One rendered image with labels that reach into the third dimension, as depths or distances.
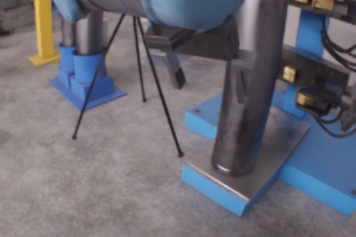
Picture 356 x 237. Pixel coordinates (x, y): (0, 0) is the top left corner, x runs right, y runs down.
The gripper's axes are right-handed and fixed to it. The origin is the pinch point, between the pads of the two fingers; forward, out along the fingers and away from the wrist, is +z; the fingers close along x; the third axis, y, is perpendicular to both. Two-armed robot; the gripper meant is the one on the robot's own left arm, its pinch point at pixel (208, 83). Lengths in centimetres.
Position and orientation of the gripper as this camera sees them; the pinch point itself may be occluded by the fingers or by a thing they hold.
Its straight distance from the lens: 50.2
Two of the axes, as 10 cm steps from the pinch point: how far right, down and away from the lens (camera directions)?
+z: 2.5, 6.8, 6.9
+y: 4.8, -7.1, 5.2
